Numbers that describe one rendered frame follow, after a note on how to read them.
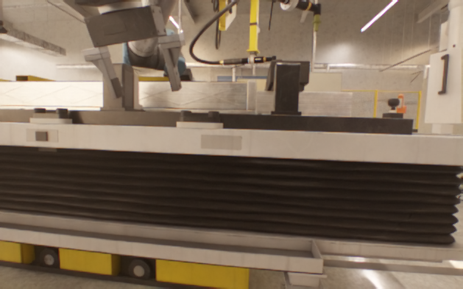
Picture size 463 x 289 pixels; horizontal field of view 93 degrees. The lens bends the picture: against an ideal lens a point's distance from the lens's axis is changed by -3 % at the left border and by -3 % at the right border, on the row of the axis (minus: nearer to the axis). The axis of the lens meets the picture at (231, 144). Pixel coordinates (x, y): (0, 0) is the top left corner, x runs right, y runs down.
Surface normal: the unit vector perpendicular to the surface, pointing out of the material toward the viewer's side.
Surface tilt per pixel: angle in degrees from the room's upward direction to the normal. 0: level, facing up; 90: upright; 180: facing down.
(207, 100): 90
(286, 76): 90
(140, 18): 114
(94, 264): 90
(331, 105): 90
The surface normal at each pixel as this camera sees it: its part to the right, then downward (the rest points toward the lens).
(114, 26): -0.11, 0.47
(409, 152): -0.11, 0.08
